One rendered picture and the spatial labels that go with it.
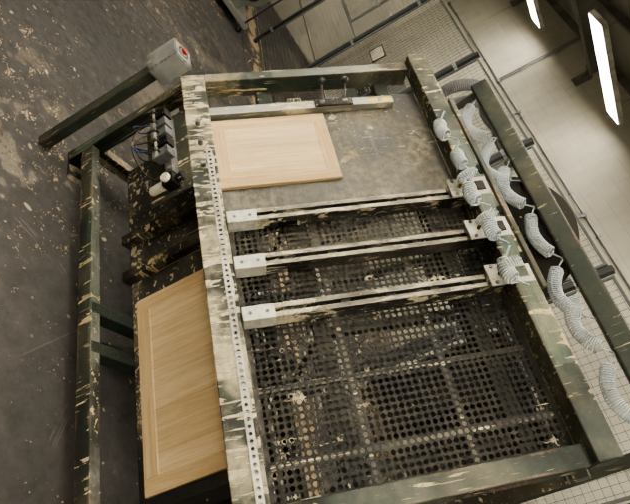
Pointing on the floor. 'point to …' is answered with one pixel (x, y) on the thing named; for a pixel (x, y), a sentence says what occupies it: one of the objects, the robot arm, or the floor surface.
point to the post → (96, 108)
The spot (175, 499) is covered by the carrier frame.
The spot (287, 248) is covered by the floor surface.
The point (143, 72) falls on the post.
